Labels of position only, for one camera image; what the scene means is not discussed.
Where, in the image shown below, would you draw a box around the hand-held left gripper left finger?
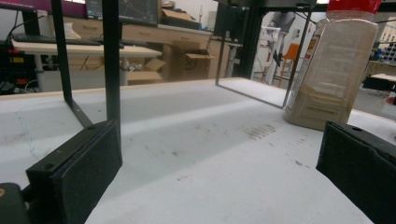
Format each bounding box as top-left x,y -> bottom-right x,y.
25,119 -> 123,224

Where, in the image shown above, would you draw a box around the open cardboard box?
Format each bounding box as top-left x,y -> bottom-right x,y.
127,57 -> 167,86

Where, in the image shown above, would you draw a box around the black metal frame stand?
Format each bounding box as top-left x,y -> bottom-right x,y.
50,0 -> 122,129

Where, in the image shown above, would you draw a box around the thin black metal frame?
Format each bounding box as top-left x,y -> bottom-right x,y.
215,6 -> 314,110

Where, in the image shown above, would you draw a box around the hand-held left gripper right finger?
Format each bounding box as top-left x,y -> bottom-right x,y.
316,120 -> 396,224

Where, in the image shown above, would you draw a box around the clear spice jar red lid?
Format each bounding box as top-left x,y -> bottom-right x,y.
283,0 -> 383,132

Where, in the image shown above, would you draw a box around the cardboard box on cabinet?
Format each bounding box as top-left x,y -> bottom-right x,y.
161,8 -> 200,30

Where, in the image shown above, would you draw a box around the orange chair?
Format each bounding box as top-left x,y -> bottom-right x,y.
277,42 -> 301,89

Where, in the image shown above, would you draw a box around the computer monitor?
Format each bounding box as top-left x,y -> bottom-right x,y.
85,0 -> 160,27

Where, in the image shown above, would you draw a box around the cardboard boxes on shelf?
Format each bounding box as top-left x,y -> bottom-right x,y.
49,15 -> 213,48

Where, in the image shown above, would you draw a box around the tall cardboard box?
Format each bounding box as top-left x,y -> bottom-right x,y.
162,40 -> 232,82

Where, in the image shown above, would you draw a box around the black keyboard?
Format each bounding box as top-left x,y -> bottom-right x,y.
12,33 -> 102,47

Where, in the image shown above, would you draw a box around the light wooden desk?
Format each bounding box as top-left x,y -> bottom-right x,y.
11,39 -> 163,87

